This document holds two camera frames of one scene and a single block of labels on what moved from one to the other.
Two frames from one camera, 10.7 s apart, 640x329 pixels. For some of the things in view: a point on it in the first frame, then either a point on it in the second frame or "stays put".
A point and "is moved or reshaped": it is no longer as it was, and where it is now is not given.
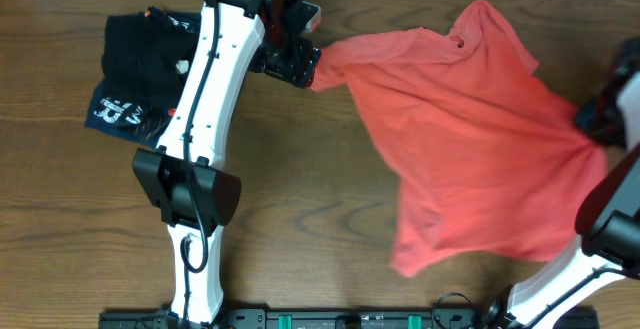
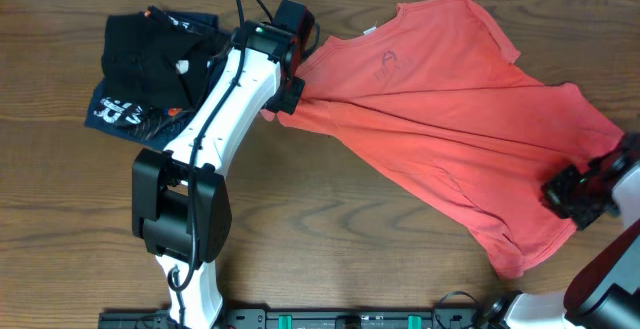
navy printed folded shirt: (115, 115) stays put
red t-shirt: (488, 161) is moved or reshaped
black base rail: (334, 319) stays put
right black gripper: (585, 121) to (554, 199)
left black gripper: (298, 62) to (286, 101)
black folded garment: (147, 56) stays put
